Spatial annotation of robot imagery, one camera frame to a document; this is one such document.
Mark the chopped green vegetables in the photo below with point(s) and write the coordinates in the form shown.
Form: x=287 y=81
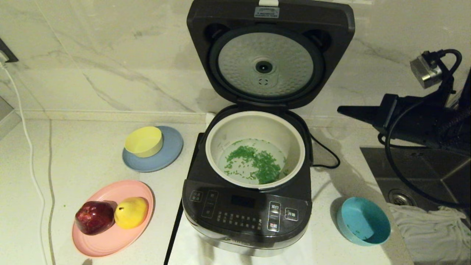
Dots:
x=255 y=163

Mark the yellow bowl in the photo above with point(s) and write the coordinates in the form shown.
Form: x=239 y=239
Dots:
x=143 y=141

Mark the black wall socket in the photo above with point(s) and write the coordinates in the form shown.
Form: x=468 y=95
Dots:
x=7 y=51

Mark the white crumpled cloth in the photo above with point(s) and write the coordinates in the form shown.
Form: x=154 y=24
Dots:
x=430 y=235

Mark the steel sink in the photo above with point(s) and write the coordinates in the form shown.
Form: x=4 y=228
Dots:
x=423 y=173

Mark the round sink drain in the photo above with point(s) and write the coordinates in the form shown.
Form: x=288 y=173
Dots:
x=401 y=197

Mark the blue plate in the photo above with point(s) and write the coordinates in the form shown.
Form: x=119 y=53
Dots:
x=171 y=150

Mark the yellow pear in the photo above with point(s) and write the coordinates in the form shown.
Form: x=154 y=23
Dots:
x=131 y=212

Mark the black camera bracket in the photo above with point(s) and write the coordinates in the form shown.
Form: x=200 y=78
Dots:
x=447 y=88

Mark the white inner pot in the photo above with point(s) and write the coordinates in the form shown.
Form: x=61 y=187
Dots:
x=257 y=125

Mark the black rice cooker lid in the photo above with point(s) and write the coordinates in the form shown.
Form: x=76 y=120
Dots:
x=206 y=66

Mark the red apple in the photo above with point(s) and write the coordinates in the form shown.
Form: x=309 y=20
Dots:
x=94 y=218

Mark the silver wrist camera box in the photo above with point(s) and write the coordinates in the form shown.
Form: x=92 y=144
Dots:
x=425 y=71

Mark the teal bowl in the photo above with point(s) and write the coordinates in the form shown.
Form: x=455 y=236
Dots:
x=362 y=221

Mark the pink plate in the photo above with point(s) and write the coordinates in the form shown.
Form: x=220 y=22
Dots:
x=110 y=242

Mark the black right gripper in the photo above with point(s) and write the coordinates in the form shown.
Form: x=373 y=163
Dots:
x=392 y=114

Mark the black rice cooker base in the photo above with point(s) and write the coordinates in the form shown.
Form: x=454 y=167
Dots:
x=235 y=209

